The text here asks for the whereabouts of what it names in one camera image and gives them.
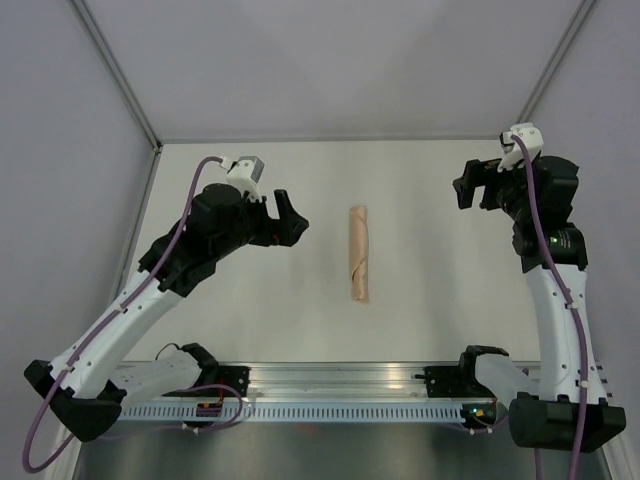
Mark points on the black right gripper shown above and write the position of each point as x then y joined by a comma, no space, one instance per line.
482,173

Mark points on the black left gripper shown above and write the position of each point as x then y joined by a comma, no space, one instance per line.
291,224

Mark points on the peach cloth napkin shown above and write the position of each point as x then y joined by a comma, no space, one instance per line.
359,253

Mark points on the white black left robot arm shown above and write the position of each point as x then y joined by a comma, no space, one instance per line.
83,388

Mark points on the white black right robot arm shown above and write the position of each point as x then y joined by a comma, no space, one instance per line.
569,400

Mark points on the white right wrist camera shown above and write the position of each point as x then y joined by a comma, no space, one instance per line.
514,140

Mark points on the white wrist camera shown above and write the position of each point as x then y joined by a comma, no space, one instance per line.
244,173
514,140

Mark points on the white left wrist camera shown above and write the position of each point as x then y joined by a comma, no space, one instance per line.
244,173

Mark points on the aluminium front rail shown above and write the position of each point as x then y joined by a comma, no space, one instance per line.
341,382

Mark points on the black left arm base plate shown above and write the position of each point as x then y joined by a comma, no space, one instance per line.
236,377

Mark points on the aluminium right frame post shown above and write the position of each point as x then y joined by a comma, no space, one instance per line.
571,33

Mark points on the aluminium frame post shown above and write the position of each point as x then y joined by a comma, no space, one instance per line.
100,43
571,33

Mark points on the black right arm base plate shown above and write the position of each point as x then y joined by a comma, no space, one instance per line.
448,381

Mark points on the white slotted cable duct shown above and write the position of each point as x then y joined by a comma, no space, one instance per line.
306,412

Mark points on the aluminium left frame post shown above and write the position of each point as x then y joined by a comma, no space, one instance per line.
100,43

